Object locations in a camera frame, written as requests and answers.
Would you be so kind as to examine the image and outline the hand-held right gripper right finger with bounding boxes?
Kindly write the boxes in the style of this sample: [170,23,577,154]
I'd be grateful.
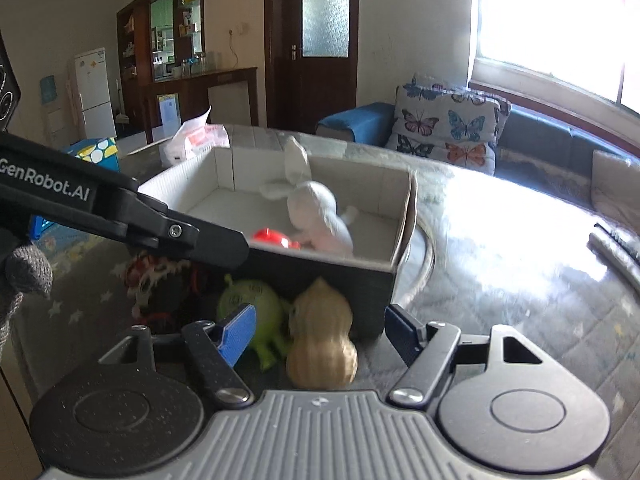
[384,304,546,407]

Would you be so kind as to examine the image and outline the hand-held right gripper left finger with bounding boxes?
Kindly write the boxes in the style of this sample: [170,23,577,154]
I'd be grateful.
[98,304,257,407]

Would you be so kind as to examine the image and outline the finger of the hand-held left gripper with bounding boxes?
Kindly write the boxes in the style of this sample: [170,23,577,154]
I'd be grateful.
[117,187,250,267]

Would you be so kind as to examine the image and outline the green plush toy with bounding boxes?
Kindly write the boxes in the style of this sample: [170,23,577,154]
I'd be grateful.
[217,274,297,372]

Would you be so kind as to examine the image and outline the red plush doll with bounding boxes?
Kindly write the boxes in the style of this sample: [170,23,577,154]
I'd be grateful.
[252,227,302,252]

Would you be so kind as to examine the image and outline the black and white plush doll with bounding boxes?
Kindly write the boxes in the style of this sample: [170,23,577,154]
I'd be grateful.
[122,254,202,332]

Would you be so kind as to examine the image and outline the grey cardboard box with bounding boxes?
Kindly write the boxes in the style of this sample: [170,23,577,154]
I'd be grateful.
[137,145,418,339]

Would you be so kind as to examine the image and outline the white plush rabbit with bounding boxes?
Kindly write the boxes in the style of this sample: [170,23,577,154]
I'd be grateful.
[259,136,359,257]

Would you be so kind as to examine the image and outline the person's left hand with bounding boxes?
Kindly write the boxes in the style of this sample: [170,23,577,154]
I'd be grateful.
[0,244,54,356]

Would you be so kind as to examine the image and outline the blue dotted tissue box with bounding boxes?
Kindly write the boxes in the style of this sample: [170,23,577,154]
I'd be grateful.
[61,137,122,175]

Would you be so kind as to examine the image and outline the white refrigerator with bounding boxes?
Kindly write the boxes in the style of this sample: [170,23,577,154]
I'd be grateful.
[73,47,119,142]

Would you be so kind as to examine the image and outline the white tissue pack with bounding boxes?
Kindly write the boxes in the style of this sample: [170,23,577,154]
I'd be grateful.
[160,106,232,167]

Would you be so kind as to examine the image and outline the blue and white notice board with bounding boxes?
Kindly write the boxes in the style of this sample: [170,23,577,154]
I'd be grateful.
[157,92,182,129]

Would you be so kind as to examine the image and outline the dark wooden cabinet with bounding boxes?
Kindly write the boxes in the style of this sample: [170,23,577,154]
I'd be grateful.
[116,0,259,144]

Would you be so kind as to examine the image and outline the brown wooden door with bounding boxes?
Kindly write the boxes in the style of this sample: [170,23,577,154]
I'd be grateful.
[264,0,359,134]

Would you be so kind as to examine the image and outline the butterfly print cushion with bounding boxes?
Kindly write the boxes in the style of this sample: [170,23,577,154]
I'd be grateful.
[385,72,512,177]

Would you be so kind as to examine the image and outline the grey remote control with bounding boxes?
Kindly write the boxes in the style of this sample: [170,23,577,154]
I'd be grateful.
[586,232,640,282]

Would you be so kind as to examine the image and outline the black remote control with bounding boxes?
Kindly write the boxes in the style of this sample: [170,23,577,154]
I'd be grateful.
[594,221,640,262]

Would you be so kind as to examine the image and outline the blue sofa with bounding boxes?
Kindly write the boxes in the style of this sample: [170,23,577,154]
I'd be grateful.
[315,101,640,196]

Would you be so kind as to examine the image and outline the white cushion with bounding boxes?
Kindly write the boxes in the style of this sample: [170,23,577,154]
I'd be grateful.
[591,149,640,226]

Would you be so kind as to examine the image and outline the bright window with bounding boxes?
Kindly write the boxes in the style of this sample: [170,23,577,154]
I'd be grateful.
[469,0,640,113]

